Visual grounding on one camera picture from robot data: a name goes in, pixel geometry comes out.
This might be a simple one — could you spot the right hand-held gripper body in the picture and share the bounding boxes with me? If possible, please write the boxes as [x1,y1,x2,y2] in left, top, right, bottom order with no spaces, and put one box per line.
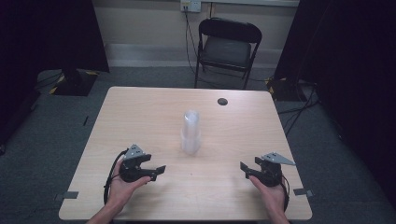
[257,151,297,188]

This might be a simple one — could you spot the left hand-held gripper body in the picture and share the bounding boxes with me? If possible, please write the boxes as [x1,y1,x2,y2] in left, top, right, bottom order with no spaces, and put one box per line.
[120,144,152,184]

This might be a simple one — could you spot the stack of clear plastic cups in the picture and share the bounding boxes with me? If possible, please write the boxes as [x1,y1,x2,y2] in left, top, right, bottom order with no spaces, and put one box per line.
[180,109,202,156]

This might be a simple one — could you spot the person's left hand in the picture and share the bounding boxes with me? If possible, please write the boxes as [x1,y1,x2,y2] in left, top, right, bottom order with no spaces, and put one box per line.
[106,161,152,209]

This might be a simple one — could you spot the person's right hand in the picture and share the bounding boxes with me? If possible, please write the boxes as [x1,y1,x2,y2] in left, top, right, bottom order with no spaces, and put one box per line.
[248,175,287,214]

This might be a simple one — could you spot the grey tape strip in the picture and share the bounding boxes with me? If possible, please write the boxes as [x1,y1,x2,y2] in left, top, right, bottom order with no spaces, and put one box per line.
[53,190,79,202]
[292,188,314,198]

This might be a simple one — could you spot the black stand base yellow tape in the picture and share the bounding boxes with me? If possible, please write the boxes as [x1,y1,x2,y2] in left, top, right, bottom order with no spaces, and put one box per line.
[265,75,301,103]
[48,68,100,97]

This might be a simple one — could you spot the black folding chair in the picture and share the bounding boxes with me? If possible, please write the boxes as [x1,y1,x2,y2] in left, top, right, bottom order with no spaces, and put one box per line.
[193,17,263,91]

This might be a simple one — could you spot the black curtain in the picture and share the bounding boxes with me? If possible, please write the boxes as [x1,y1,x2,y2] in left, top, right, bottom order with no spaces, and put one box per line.
[0,0,110,147]
[273,0,396,209]

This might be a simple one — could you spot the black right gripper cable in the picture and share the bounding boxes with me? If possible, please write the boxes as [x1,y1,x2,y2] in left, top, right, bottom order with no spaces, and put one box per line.
[279,175,291,213]

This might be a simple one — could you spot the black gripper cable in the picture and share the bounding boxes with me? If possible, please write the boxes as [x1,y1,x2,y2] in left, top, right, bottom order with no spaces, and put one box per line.
[103,148,130,206]
[279,175,291,213]

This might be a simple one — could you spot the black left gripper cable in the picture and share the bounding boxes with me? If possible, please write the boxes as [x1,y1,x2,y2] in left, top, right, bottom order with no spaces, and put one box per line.
[103,148,130,206]

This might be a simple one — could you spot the black floor cables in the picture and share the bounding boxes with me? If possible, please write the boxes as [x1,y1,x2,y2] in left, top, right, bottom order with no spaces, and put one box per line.
[276,78,321,136]

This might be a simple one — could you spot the black cable from wall socket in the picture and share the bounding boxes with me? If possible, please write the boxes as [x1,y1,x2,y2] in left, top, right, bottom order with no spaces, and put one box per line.
[184,10,201,77]

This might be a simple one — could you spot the white wall socket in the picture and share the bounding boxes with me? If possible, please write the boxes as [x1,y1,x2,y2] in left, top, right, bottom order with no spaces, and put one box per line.
[179,0,203,14]

